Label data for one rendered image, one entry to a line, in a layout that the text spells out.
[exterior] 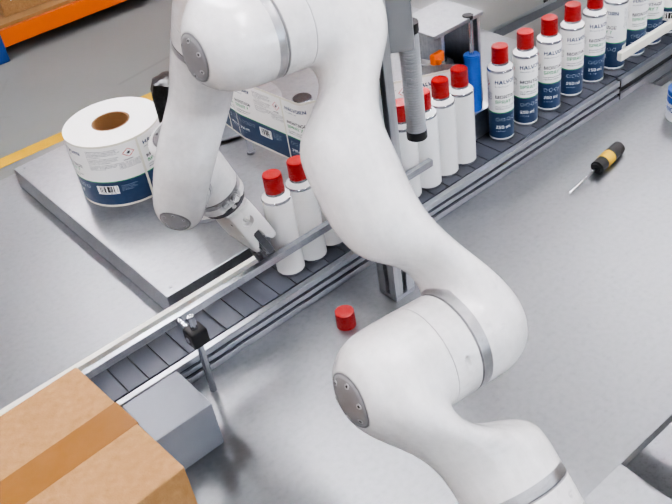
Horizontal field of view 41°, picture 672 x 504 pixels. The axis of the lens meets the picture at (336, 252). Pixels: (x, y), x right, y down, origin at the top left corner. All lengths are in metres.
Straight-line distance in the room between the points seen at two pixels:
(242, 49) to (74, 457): 0.49
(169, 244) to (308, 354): 0.39
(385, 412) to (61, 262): 1.10
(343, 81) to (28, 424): 0.55
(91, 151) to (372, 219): 1.00
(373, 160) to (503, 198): 0.89
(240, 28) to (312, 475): 0.69
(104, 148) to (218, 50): 0.94
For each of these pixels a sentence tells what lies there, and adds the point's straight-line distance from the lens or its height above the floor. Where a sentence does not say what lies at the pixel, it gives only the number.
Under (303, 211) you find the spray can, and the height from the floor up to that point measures 1.00.
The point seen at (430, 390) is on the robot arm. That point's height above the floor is 1.20.
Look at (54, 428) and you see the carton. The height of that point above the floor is 1.12.
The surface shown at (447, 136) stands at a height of 0.97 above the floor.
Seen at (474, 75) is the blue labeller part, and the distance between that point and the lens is 1.83.
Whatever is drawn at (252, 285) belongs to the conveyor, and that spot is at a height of 0.88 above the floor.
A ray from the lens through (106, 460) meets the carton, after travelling 1.05.
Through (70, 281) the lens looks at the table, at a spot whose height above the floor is 0.83.
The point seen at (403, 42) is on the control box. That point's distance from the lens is 1.35.
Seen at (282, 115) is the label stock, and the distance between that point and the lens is 1.78.
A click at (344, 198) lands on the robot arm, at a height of 1.35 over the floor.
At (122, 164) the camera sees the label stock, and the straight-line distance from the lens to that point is 1.84.
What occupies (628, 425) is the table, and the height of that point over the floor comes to 0.83.
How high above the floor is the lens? 1.88
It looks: 38 degrees down
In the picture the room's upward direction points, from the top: 10 degrees counter-clockwise
